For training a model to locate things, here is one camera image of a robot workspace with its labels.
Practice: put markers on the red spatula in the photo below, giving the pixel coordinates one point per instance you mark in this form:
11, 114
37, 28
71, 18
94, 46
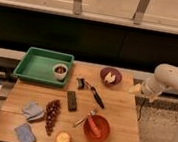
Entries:
93, 126

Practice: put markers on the bunch of dark grapes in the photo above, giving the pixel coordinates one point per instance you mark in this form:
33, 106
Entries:
52, 111

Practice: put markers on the right metal post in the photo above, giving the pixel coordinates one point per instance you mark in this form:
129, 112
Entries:
140, 11

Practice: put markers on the metal spoon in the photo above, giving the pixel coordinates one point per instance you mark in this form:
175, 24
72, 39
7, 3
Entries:
92, 112

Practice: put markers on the yellow round fruit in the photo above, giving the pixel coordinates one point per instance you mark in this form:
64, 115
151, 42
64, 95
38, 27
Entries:
63, 137

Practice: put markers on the black rectangular block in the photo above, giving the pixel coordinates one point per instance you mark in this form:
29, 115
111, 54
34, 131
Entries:
71, 101

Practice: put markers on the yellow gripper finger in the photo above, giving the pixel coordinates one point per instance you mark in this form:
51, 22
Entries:
135, 89

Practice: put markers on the green plastic tray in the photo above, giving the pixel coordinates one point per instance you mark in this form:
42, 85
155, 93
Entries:
37, 66

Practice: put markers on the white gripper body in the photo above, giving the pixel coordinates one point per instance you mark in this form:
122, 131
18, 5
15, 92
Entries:
151, 87

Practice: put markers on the dark red bowl with food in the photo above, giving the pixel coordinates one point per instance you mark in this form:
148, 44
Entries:
110, 76

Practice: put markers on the crumpled blue cloth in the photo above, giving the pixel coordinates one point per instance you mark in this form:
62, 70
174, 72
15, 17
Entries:
32, 111

